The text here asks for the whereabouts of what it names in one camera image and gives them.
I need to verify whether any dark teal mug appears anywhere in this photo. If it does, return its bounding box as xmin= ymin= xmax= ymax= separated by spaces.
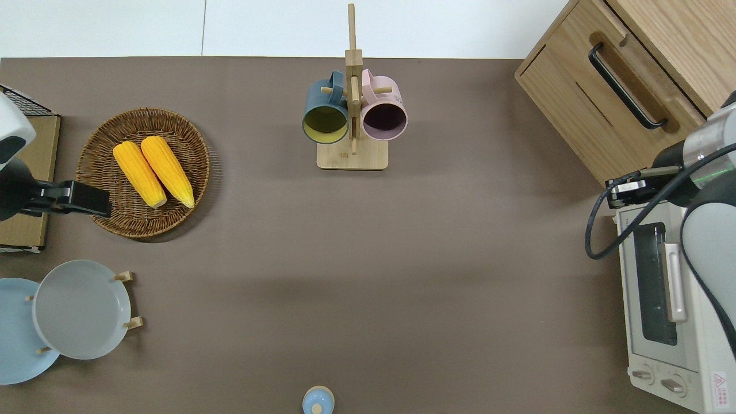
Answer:
xmin=302 ymin=71 xmax=350 ymax=144

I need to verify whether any brown wicker basket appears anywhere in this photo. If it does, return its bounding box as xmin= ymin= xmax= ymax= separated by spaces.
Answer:
xmin=76 ymin=108 xmax=211 ymax=239

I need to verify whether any wooden cabinet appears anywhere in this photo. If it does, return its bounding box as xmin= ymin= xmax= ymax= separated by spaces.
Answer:
xmin=515 ymin=0 xmax=736 ymax=186

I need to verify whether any wooden mug stand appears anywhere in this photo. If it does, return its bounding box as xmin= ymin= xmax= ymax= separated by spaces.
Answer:
xmin=316 ymin=3 xmax=390 ymax=171

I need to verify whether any brown table mat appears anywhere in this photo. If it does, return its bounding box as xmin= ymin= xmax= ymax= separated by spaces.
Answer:
xmin=0 ymin=56 xmax=736 ymax=414

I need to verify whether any yellow corn cob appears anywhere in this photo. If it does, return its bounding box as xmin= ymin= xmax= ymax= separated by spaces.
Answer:
xmin=141 ymin=136 xmax=196 ymax=209
xmin=113 ymin=141 xmax=168 ymax=209

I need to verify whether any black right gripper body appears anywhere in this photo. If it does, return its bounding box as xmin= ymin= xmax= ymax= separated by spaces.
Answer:
xmin=604 ymin=166 xmax=685 ymax=209

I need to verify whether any wooden plate rack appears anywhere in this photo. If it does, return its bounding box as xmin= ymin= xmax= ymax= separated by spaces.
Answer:
xmin=24 ymin=270 xmax=144 ymax=354

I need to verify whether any white toaster oven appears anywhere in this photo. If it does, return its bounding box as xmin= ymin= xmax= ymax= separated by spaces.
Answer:
xmin=615 ymin=198 xmax=736 ymax=413

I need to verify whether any light blue plate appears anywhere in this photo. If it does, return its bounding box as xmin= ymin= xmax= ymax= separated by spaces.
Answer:
xmin=0 ymin=278 xmax=61 ymax=385

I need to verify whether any grey plate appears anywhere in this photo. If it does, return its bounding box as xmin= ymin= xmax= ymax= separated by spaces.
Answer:
xmin=33 ymin=260 xmax=132 ymax=361

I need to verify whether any pink mug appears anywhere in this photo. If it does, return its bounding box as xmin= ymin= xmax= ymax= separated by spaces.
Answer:
xmin=360 ymin=69 xmax=408 ymax=141

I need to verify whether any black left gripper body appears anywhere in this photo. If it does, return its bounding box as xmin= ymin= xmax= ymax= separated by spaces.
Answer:
xmin=22 ymin=180 xmax=112 ymax=219

